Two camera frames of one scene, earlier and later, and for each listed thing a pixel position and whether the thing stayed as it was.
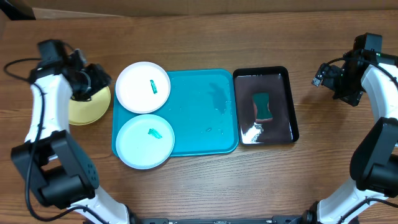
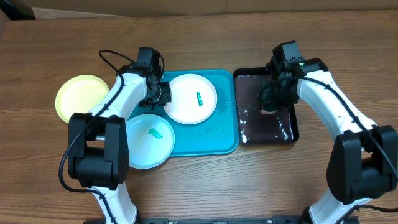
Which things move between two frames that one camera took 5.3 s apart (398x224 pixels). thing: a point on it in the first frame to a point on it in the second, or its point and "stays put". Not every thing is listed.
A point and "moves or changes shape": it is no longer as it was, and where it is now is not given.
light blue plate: x=145 y=142 stays put
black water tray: x=265 y=109 stays put
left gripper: x=102 y=80 to x=166 y=98
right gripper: x=329 y=78 to x=273 y=101
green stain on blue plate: x=152 y=131 stays put
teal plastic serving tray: x=203 y=109 stays put
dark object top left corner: x=17 y=10 stays put
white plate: x=134 y=89 moves or changes shape
